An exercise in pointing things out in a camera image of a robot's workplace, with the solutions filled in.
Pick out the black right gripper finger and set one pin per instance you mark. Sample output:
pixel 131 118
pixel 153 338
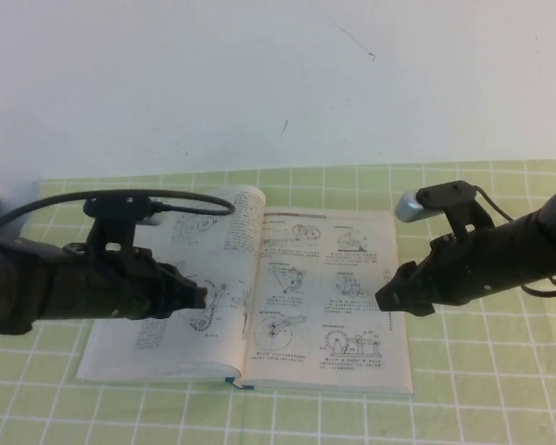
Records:
pixel 405 300
pixel 405 275

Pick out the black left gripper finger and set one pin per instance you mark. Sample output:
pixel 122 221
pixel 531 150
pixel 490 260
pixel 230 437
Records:
pixel 176 278
pixel 187 300

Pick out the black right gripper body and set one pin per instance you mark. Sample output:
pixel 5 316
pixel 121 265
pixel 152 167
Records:
pixel 463 269

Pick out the black right camera bracket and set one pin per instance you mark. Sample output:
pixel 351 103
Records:
pixel 449 194

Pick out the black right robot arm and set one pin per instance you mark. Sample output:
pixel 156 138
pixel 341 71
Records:
pixel 537 245

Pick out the book with technical drawings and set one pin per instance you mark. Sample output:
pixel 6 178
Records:
pixel 296 296

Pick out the black left camera bracket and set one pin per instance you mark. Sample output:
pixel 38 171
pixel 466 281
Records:
pixel 116 218

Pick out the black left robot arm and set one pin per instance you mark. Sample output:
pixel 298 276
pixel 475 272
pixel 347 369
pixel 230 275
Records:
pixel 14 287

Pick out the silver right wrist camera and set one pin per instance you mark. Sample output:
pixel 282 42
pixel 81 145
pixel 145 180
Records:
pixel 410 208

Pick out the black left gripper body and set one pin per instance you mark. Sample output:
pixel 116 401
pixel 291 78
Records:
pixel 116 287

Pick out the green checked tablecloth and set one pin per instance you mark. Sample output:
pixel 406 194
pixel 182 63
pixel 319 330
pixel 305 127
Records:
pixel 482 361

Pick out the black camera bracket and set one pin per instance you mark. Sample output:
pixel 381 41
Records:
pixel 116 218
pixel 449 194

